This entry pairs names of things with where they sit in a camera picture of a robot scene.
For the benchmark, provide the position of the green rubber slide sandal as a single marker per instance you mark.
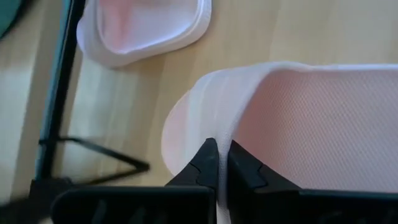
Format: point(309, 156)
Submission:
point(7, 12)

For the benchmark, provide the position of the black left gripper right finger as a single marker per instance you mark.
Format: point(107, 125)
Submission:
point(248, 177)

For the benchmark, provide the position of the wooden shelf board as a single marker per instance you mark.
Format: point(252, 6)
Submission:
point(18, 93)

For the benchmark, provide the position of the pink rubber slide sandal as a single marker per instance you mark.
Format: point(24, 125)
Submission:
point(140, 25)
point(311, 124)

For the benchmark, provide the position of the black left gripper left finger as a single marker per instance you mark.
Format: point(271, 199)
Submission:
point(205, 168)

